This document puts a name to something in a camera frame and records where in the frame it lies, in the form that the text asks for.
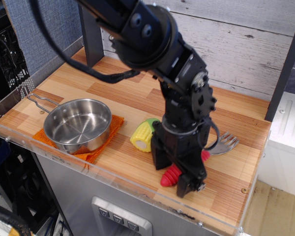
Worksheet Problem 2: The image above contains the clear acrylic guard rail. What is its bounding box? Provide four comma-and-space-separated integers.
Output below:
0, 36, 272, 236

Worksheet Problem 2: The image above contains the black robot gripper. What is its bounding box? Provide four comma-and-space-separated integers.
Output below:
151, 119, 211, 198

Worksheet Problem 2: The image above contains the orange knitted cloth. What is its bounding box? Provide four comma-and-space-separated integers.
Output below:
33, 115, 124, 163

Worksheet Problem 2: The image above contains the yellow green toy corn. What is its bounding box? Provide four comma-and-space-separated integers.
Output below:
130, 118, 160, 152

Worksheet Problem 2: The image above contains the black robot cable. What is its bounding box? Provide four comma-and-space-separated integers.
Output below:
28, 0, 141, 85

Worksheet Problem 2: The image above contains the silver toy fridge cabinet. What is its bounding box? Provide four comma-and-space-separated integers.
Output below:
36, 154, 216, 236

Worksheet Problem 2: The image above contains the red handled metal fork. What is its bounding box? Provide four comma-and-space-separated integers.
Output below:
160, 132, 239, 187

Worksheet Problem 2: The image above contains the white side cabinet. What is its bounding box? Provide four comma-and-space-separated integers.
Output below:
258, 92, 295, 195

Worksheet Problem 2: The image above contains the dark grey left post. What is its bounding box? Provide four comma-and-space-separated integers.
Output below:
79, 5, 104, 67

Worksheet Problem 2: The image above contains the black equipment rack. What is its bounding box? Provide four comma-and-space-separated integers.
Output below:
0, 6, 29, 100

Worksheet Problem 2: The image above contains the stainless steel pan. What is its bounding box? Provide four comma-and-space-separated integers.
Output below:
28, 93, 112, 154

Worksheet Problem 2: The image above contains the silver dispenser button panel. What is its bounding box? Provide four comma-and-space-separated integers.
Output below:
91, 196, 153, 236

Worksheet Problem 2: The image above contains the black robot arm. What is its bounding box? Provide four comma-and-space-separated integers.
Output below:
80, 0, 216, 197

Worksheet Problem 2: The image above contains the blue fabric panel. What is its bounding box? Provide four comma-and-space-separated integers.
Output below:
1, 0, 83, 76

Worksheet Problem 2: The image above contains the dark grey right post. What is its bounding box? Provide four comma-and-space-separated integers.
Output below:
265, 34, 295, 122

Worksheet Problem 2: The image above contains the dark grey post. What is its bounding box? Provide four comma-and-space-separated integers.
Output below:
265, 34, 295, 122
79, 5, 104, 67

